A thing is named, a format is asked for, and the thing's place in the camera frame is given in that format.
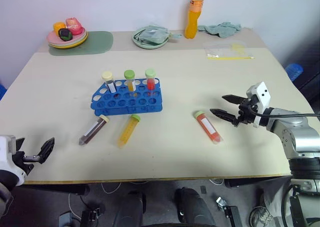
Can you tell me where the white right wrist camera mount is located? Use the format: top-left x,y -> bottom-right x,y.
245,81 -> 272,129

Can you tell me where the cream-capped tube with dark liquid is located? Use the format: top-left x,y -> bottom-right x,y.
101,71 -> 118,94

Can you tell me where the crumpled green cloth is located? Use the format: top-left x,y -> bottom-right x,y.
197,21 -> 242,39

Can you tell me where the yellow thin stick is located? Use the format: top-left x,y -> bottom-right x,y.
206,55 -> 256,61

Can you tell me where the dark toy fruit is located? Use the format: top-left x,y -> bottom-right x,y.
57,28 -> 74,42

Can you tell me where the green-capped tube with red liquid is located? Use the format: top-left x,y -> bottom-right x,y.
144,68 -> 158,91

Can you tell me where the pale green plate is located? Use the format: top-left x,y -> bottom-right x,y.
47,31 -> 89,48

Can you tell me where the clear plastic bag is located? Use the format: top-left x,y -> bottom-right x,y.
203,42 -> 249,57

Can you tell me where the white cable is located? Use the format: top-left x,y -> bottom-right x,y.
67,192 -> 77,219
100,181 -> 123,195

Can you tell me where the pink plate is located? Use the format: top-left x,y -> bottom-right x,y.
46,28 -> 87,46

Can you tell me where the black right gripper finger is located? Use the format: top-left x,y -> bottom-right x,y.
221,94 -> 243,105
209,108 -> 236,125

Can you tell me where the dark rounded shape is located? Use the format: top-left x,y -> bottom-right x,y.
174,186 -> 216,227

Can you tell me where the blue plastic stool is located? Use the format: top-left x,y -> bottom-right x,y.
284,62 -> 304,83

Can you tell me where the cream-capped tube with brown liquid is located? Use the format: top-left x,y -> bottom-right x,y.
78,114 -> 111,147

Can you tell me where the green-capped tube with orange liquid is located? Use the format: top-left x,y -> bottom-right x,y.
192,110 -> 223,146

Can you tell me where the blue plastic test tube rack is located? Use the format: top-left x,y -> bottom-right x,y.
90,78 -> 164,117

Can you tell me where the light green round plate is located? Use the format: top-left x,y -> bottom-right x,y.
131,26 -> 169,50

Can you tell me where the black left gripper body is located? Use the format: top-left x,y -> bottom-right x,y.
10,149 -> 42,176

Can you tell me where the pink toy fruit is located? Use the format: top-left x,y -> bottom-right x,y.
65,16 -> 84,36

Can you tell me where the green-capped tube with yellow liquid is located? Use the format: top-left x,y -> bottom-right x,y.
123,69 -> 137,93
116,113 -> 142,149

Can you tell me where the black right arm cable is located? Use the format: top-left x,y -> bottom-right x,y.
250,110 -> 320,118

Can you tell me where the green fabric pouch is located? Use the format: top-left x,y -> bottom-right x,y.
134,24 -> 184,45

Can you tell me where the orange drink bottle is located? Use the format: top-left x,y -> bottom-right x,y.
184,0 -> 206,40

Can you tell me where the blue plastic object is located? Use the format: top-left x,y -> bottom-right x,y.
0,81 -> 8,101

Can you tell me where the black metal bracket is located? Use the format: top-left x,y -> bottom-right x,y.
215,196 -> 243,227

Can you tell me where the orange toy fruit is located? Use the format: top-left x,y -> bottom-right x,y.
52,21 -> 68,34

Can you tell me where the black table frame bar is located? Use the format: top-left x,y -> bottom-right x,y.
224,176 -> 293,189
9,183 -> 90,197

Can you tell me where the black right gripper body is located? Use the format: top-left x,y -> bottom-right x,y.
232,96 -> 260,128

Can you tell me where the green placemat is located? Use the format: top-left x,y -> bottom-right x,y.
48,30 -> 114,57

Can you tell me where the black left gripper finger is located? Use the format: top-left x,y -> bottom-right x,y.
37,136 -> 56,165
14,137 -> 26,153

